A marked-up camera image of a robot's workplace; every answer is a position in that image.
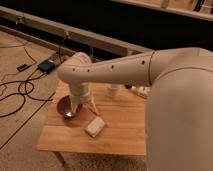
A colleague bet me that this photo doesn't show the white bottle lying down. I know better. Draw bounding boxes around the white bottle lying down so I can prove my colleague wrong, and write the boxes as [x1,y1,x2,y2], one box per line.
[125,85,151,99]

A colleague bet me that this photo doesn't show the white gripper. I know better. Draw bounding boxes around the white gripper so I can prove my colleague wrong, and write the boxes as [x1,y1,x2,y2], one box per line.
[69,83,100,116]

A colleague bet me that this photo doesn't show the metal table leg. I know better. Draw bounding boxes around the metal table leg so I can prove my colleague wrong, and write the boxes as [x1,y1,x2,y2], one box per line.
[53,152,67,166]

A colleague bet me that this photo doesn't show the dark purple ceramic bowl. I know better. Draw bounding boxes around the dark purple ceramic bowl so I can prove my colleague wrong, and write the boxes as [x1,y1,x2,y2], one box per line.
[57,96,83,119]

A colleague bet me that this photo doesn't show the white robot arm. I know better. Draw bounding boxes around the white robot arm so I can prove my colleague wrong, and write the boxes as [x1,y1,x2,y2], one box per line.
[58,48,213,171]

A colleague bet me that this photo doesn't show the black power adapter box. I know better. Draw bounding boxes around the black power adapter box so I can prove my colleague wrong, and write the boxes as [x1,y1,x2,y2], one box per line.
[38,60,55,73]

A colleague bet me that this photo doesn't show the white paper cup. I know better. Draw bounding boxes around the white paper cup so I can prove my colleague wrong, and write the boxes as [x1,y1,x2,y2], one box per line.
[107,84,120,99]

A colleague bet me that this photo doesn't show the small black device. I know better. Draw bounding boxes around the small black device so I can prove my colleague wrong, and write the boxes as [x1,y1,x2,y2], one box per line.
[17,64,30,72]

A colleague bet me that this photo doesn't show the white sponge block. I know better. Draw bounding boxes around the white sponge block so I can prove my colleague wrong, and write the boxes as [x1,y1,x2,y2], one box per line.
[85,117,105,137]

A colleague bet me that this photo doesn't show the wooden table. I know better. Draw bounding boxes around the wooden table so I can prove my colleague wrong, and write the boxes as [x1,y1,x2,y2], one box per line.
[37,82,146,155]

